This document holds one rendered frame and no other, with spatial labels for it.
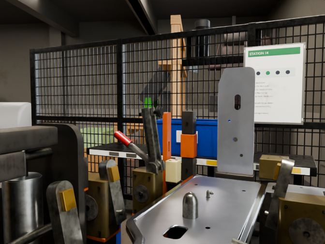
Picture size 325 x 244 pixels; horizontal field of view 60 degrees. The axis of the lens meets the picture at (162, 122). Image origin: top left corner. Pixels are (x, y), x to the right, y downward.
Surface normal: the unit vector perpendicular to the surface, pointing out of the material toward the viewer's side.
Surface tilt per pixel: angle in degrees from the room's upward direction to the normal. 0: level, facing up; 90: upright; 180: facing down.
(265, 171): 90
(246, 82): 90
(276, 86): 90
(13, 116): 72
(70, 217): 78
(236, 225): 0
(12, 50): 90
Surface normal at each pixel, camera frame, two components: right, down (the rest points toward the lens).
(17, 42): -0.10, 0.07
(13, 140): 0.90, 0.03
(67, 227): 0.88, -0.18
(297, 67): -0.43, 0.06
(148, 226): 0.00, -1.00
